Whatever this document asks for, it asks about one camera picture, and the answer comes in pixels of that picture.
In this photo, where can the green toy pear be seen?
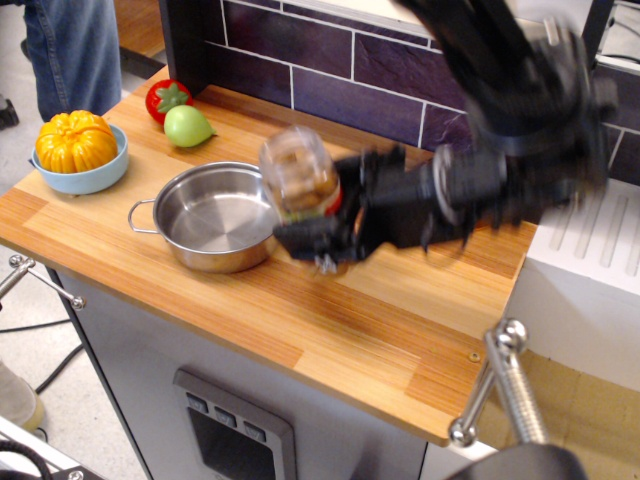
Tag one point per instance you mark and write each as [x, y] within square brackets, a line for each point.
[187, 127]

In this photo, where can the light blue bowl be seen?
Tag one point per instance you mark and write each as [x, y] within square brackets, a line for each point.
[91, 181]

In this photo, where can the silver clamp screw right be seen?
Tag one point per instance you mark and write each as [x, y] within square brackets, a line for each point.
[502, 371]

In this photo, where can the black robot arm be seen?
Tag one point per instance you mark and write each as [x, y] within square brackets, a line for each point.
[537, 117]

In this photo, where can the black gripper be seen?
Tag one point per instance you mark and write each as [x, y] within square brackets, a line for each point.
[385, 202]

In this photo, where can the silver clamp handle left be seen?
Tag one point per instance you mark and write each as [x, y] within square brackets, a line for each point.
[23, 266]

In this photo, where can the beige shoe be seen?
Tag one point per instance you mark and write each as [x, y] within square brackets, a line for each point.
[20, 404]

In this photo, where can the yellow toy pumpkin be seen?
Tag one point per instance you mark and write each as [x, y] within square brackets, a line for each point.
[75, 142]

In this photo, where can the white drain board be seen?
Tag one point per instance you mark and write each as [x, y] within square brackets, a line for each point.
[598, 239]

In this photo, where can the person leg blue jeans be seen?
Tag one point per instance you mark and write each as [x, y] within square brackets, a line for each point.
[74, 50]

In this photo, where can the red toy tomato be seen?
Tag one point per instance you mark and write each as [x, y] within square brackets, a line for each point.
[165, 95]

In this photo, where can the clear almond jar red label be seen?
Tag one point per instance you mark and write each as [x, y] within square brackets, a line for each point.
[302, 184]

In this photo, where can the stainless steel pot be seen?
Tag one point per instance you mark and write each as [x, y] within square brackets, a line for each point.
[214, 218]

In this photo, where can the grey toy oven panel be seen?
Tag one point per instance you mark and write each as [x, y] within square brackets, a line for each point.
[235, 438]

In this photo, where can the black vertical post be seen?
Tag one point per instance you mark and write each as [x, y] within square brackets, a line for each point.
[596, 25]

